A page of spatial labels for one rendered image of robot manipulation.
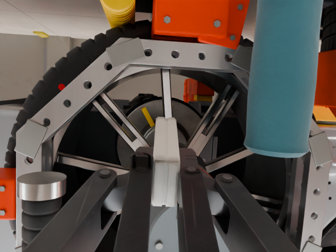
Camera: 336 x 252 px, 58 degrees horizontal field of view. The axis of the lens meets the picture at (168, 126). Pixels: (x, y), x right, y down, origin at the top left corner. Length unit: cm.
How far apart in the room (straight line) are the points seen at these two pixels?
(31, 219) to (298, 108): 33
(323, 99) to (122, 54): 65
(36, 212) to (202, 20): 36
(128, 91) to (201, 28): 395
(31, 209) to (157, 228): 16
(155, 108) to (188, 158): 85
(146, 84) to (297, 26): 406
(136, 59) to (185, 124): 59
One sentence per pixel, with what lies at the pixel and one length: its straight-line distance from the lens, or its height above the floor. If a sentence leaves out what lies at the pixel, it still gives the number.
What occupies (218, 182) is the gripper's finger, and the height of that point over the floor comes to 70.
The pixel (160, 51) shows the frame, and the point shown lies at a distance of 50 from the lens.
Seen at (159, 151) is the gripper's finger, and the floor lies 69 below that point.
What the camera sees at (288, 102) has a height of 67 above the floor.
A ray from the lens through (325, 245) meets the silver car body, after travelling 331.
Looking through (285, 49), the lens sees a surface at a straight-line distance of 42.
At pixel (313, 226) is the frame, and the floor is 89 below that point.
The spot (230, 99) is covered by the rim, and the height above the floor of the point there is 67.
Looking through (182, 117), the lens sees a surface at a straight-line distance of 105.
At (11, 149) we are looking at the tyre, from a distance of 64.
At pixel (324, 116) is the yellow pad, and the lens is 111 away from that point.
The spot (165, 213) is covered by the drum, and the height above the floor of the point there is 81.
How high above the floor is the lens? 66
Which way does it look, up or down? 7 degrees up
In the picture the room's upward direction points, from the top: 177 degrees counter-clockwise
